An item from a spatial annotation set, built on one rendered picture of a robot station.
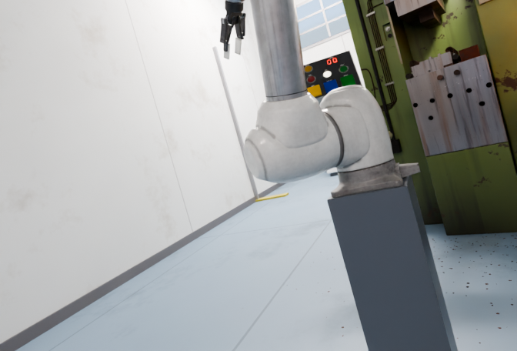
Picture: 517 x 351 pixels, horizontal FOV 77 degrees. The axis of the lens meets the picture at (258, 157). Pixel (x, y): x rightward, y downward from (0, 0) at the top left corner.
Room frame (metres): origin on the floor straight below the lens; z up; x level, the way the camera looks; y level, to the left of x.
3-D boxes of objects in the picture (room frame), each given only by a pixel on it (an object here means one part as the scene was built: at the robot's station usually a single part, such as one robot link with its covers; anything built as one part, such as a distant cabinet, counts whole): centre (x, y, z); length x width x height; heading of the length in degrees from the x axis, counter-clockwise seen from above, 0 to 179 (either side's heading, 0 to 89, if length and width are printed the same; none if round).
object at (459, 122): (1.95, -1.23, 0.69); 0.56 x 0.38 x 0.45; 143
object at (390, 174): (0.89, -0.29, 0.63); 0.22 x 0.18 x 0.06; 62
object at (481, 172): (1.95, -1.23, 0.23); 0.56 x 0.38 x 0.47; 143
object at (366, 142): (0.90, -0.27, 0.77); 0.18 x 0.16 x 0.22; 110
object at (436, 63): (1.98, -1.18, 0.96); 0.42 x 0.20 x 0.09; 143
